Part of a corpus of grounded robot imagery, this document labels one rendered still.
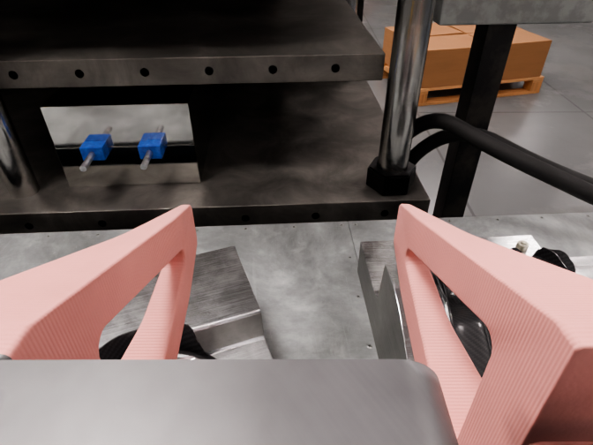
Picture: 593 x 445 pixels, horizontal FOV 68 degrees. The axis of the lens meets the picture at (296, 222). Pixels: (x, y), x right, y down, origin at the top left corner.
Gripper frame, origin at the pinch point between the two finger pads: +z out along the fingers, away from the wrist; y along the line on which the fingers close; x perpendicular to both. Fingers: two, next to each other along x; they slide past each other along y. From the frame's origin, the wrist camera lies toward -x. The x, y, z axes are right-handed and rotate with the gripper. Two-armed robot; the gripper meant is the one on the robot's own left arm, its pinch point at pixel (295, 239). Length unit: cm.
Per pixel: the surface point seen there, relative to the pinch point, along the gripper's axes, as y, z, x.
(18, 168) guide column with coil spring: 53, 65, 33
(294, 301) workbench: 0, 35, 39
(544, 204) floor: -127, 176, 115
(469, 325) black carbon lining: -17.9, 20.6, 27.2
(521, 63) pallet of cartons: -169, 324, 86
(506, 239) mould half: -31, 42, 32
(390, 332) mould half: -10.6, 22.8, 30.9
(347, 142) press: -13, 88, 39
